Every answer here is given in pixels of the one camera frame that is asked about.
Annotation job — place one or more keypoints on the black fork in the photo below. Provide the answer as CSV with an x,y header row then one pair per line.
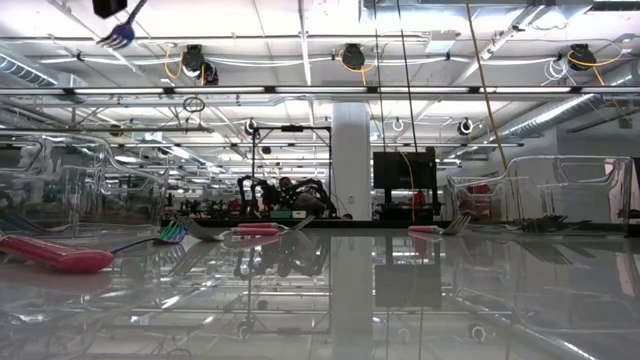
x,y
570,224
550,220
537,226

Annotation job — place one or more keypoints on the person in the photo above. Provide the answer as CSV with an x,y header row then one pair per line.
x,y
290,192

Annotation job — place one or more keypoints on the silver spiral duct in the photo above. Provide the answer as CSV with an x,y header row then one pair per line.
x,y
575,107

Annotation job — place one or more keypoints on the clear plastic bin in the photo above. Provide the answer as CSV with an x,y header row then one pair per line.
x,y
75,190
550,195

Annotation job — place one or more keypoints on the red object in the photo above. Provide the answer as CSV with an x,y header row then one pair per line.
x,y
477,192

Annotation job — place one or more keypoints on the black gantry frame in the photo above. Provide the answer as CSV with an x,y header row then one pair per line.
x,y
291,128

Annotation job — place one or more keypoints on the background black robot arm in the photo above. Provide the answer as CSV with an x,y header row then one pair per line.
x,y
325,195
250,197

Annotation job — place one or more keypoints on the white pillar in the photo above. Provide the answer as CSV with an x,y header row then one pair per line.
x,y
352,160

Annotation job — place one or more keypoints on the black monitor on stand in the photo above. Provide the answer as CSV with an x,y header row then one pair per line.
x,y
400,170

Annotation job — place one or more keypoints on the ceiling light strip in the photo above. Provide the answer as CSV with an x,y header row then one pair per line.
x,y
350,90

